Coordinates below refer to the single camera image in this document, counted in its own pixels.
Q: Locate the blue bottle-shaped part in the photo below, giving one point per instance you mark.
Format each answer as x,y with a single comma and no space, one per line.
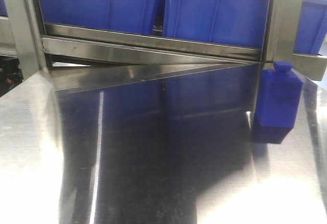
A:
278,96

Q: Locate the blue bin behind left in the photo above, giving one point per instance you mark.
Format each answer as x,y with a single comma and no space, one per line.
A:
132,16

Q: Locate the blue bin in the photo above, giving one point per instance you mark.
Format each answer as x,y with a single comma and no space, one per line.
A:
132,16
311,27
228,22

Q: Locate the blue bin behind middle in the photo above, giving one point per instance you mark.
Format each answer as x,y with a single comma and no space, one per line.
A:
228,22

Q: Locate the blue bin behind right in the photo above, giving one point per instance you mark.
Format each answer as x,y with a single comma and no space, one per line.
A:
311,27

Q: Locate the stainless steel shelf frame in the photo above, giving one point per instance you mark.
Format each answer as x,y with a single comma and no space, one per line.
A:
26,36

